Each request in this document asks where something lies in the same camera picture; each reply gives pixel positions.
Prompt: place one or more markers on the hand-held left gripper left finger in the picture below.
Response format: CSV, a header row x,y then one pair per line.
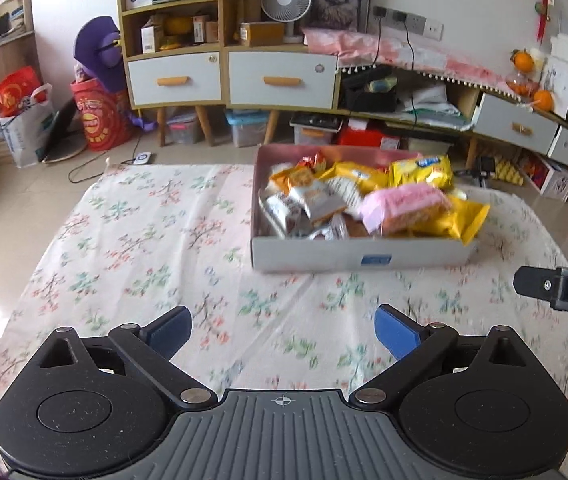
x,y
171,327

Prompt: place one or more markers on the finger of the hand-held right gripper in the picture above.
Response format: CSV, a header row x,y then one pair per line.
x,y
531,282

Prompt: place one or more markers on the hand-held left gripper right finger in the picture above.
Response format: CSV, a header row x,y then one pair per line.
x,y
396,327

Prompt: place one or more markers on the plain yellow snack packet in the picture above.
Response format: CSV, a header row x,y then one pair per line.
x,y
464,220

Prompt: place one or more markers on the pink cardboard box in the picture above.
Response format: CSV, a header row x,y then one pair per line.
x,y
314,255

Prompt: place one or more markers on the pink biscuit packet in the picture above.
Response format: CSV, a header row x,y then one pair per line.
x,y
404,205

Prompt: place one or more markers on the yellow packet blue label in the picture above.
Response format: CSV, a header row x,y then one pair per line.
x,y
419,170

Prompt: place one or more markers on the silver snack packet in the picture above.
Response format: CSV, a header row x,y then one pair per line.
x,y
281,212

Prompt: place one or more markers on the orange snack packet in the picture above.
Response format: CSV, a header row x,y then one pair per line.
x,y
294,177

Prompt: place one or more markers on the floral tablecloth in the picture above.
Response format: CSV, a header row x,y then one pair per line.
x,y
163,240

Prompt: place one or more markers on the white red carton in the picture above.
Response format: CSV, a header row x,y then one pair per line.
x,y
551,180

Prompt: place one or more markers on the yellow pack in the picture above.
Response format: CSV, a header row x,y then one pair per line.
x,y
509,172

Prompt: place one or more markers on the black power adapter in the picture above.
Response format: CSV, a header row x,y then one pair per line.
x,y
481,167

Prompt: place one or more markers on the wide white cabinet drawer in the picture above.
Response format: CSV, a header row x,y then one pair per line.
x,y
516,125

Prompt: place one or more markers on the white floor device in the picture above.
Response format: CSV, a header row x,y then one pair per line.
x,y
142,158

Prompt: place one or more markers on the orange fruit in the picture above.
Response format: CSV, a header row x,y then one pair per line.
x,y
544,101
523,61

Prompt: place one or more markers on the red box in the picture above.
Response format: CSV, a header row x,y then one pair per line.
x,y
364,137

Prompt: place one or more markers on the bag of oranges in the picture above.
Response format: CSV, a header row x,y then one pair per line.
x,y
523,85

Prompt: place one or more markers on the grey lidded storage bin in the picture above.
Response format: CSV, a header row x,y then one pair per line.
x,y
186,130

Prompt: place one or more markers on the low wooden cabinet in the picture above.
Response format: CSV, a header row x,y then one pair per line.
x,y
464,95

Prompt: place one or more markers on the white printed box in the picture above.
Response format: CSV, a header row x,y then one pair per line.
x,y
559,85

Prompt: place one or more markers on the pile of papers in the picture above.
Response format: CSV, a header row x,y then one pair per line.
x,y
434,107

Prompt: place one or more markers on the blue lidded storage bin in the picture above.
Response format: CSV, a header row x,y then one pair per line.
x,y
246,130

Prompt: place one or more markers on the black lidded storage bin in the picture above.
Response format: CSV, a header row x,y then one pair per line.
x,y
316,127

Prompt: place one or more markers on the red printed bag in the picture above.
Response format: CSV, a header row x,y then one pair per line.
x,y
101,120

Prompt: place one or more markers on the black flat board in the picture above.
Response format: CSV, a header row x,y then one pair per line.
x,y
61,132

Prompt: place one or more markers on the black bag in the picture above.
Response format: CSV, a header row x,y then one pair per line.
x,y
369,92

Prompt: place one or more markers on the white shopping bag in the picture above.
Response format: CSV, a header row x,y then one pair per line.
x,y
26,135

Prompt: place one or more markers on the pink cloth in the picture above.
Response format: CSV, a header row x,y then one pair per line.
x,y
394,47

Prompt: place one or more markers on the red gift bag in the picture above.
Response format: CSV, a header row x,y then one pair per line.
x,y
16,90

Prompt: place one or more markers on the purple plush toy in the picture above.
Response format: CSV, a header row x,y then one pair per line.
x,y
98,52

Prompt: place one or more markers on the white product box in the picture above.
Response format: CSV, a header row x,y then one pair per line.
x,y
151,37

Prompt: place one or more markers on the yellow toy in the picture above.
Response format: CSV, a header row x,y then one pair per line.
x,y
178,32

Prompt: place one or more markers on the small brown box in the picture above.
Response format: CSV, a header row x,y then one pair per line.
x,y
203,29

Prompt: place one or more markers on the tall wooden shelf cabinet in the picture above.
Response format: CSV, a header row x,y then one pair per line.
x,y
223,25

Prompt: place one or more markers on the white desk fan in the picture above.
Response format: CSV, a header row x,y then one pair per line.
x,y
286,0

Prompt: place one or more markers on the white wall socket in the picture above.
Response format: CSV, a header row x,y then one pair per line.
x,y
433,29

